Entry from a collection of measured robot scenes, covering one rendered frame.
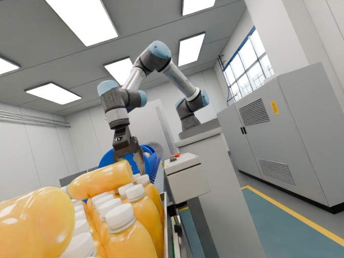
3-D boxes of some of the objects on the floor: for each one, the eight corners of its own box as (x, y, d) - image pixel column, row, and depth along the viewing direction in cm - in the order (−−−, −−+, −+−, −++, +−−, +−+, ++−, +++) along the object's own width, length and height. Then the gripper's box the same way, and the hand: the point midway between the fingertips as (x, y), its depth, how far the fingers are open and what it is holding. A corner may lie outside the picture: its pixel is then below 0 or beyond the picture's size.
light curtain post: (198, 222, 216) (159, 106, 229) (199, 224, 210) (158, 105, 223) (194, 223, 216) (155, 108, 229) (195, 226, 210) (154, 107, 223)
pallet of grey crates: (120, 202, 453) (107, 163, 462) (108, 215, 373) (94, 167, 382) (79, 216, 450) (68, 176, 459) (59, 232, 370) (46, 183, 379)
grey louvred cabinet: (258, 165, 366) (236, 107, 377) (381, 198, 152) (321, 61, 163) (236, 172, 364) (215, 114, 375) (329, 217, 150) (272, 77, 161)
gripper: (136, 120, 62) (154, 172, 61) (108, 129, 62) (125, 182, 60) (132, 116, 54) (152, 176, 52) (100, 127, 53) (119, 188, 51)
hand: (135, 177), depth 53 cm, fingers closed on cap, 4 cm apart
